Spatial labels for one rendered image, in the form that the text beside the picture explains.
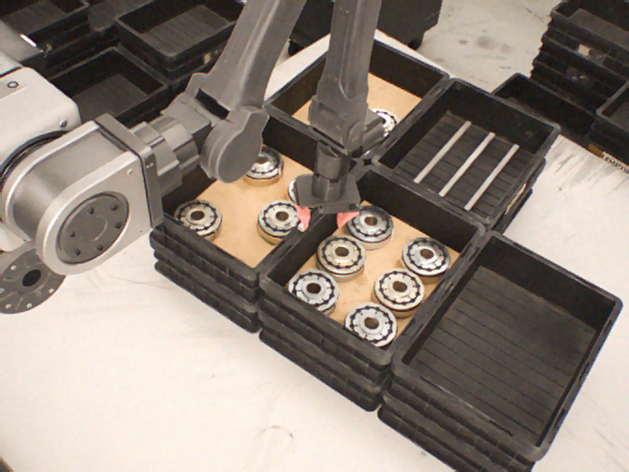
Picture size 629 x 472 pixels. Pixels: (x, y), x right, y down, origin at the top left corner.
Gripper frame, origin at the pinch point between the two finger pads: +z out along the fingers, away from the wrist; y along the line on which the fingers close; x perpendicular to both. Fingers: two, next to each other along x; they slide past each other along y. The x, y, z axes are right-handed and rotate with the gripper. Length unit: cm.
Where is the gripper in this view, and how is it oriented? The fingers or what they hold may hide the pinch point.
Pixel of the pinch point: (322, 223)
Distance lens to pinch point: 130.4
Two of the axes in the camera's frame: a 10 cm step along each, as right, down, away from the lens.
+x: 1.6, 7.8, -6.0
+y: -9.8, 0.7, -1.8
